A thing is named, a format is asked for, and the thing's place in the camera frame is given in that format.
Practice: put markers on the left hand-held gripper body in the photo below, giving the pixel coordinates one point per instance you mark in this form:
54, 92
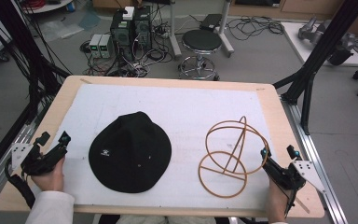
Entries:
34, 162

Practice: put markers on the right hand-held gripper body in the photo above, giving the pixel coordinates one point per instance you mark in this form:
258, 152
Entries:
292, 178

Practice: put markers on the person's left hand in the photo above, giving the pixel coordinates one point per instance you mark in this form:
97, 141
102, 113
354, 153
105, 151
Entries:
50, 178

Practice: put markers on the person's right hand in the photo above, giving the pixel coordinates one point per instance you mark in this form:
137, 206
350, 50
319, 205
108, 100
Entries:
276, 199

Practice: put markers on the black bucket hat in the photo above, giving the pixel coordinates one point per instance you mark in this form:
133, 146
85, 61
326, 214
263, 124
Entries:
130, 152

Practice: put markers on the grey bench power supply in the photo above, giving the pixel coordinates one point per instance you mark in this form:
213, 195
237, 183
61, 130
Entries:
106, 46
94, 46

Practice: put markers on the white table mat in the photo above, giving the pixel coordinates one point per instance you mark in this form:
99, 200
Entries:
174, 109

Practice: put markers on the white floor platform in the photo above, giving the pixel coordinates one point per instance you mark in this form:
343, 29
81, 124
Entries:
295, 43

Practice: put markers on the clear plastic sheet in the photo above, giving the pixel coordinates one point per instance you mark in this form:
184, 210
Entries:
60, 29

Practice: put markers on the black computer tower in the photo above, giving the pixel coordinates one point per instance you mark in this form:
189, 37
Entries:
121, 35
143, 29

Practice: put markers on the grey robot device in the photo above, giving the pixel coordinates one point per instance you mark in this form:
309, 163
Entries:
313, 32

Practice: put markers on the grey desk leg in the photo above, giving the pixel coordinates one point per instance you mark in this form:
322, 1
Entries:
174, 37
225, 34

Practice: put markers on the black round stool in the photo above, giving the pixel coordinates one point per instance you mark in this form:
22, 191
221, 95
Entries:
201, 42

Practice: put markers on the round white table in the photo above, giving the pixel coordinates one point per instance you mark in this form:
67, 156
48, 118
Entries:
48, 5

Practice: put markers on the white box on computer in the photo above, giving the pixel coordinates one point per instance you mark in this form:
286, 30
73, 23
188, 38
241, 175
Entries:
128, 13

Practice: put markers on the black box on floor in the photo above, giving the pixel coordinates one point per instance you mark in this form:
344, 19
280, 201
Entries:
210, 21

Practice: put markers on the aluminium table rail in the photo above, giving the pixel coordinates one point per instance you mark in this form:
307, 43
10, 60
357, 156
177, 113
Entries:
317, 161
0, 174

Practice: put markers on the black metal stand frame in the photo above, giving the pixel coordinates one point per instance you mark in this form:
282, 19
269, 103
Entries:
28, 56
320, 53

